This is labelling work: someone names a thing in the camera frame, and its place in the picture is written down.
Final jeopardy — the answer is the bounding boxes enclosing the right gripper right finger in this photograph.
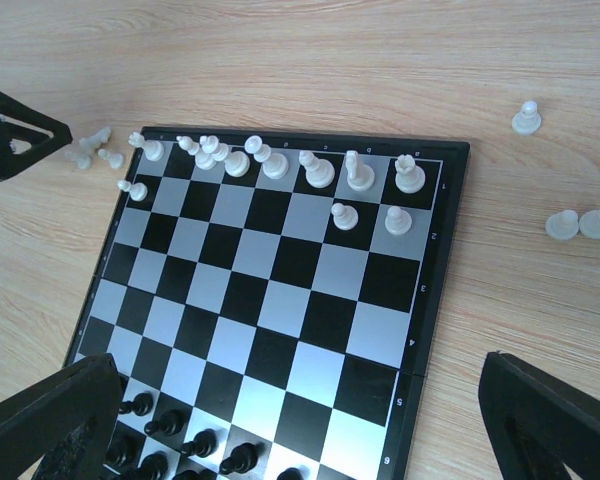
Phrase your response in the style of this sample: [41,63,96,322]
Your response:
[478,351,600,479]

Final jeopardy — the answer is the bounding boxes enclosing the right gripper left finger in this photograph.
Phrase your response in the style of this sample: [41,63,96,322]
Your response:
[0,353,123,479]

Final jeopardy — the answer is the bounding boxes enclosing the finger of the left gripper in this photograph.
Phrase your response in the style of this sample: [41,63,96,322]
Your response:
[0,91,73,182]

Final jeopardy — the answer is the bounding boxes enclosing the white chess bishop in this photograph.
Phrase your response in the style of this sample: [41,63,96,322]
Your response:
[299,150,335,188]
[176,136,217,171]

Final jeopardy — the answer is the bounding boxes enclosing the white chess queen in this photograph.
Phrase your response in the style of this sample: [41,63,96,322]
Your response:
[196,135,250,178]

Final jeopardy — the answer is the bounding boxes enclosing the white chess pawn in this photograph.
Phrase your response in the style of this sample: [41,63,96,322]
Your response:
[384,206,412,236]
[331,203,359,231]

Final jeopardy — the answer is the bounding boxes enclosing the white chess king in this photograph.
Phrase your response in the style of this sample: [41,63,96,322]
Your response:
[244,135,289,180]

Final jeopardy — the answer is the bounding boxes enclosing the white chess rook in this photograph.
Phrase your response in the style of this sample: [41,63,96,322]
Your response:
[394,154,426,194]

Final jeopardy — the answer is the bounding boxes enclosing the white chess knight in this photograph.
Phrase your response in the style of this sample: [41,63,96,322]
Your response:
[345,150,375,192]

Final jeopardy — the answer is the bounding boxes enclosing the black chess pieces row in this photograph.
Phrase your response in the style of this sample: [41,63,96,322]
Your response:
[103,390,309,479]

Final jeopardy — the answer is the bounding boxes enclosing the white piece left pile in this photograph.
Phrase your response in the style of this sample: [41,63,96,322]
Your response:
[97,148,125,169]
[64,151,92,170]
[78,126,112,155]

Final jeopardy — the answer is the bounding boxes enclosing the black and silver chessboard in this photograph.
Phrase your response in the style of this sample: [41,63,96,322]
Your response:
[67,127,470,479]

